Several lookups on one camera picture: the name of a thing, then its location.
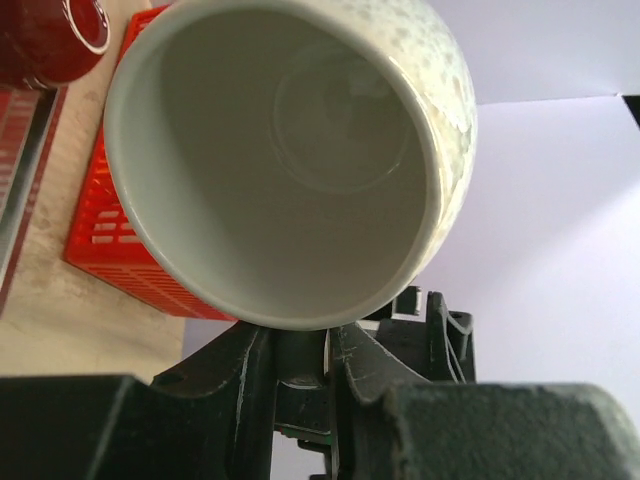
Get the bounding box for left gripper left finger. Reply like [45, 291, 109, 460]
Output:
[151, 322, 277, 479]

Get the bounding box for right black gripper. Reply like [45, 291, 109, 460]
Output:
[272, 284, 476, 480]

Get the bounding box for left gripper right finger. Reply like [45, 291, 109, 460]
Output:
[328, 323, 425, 479]

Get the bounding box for white speckled mug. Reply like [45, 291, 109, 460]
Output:
[104, 1, 478, 330]

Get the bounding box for dark red mug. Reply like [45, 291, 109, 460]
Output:
[1, 0, 111, 90]

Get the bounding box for red plastic basket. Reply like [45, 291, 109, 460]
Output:
[63, 4, 236, 321]

